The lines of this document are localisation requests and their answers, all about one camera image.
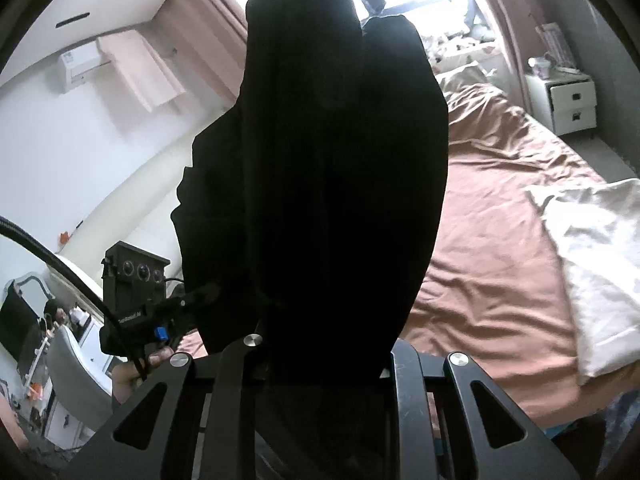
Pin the black monitor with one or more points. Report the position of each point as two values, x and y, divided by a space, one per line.
17 325

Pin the white cup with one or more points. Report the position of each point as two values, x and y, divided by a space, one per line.
541 67

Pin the person's left hand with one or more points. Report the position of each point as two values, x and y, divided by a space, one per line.
142 375

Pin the pink wall cabinet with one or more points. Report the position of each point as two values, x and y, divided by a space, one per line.
142 70

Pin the white pillow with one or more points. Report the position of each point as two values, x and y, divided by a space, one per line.
462 76

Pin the brown bed sheet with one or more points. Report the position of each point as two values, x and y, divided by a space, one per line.
490 240

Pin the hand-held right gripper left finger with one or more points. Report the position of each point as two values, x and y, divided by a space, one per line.
240 360

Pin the clear plastic holder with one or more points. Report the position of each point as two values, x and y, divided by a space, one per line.
555 47

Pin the pink curtain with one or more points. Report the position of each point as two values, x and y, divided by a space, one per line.
210 35

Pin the white duvet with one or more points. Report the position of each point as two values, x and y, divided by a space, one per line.
600 270

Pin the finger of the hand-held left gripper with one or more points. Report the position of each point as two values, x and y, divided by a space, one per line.
161 333
200 294

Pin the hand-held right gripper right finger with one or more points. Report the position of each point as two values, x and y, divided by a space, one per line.
405 372

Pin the black garment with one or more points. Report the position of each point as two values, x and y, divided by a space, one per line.
325 185

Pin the white nightstand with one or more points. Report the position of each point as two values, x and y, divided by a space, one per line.
565 102

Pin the blue patterned cloth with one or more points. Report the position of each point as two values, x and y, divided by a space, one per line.
600 417

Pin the white air conditioner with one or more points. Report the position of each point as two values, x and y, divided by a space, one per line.
82 67

